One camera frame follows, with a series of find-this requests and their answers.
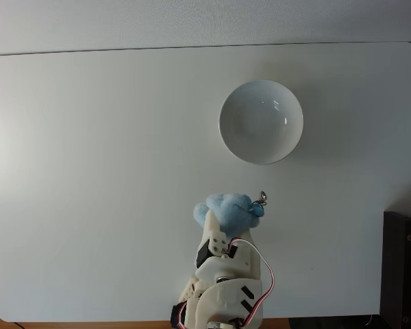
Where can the skyblue plush doll with keyring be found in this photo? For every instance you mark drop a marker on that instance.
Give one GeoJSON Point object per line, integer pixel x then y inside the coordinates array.
{"type": "Point", "coordinates": [229, 212]}

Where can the white ceramic bowl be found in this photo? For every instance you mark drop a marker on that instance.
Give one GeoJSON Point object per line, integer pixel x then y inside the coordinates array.
{"type": "Point", "coordinates": [260, 123]}

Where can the black table clamp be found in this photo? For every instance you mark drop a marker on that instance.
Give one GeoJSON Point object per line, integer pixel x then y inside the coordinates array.
{"type": "Point", "coordinates": [177, 317]}

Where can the black cabinet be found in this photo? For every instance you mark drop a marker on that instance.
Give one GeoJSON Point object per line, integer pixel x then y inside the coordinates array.
{"type": "Point", "coordinates": [397, 267]}

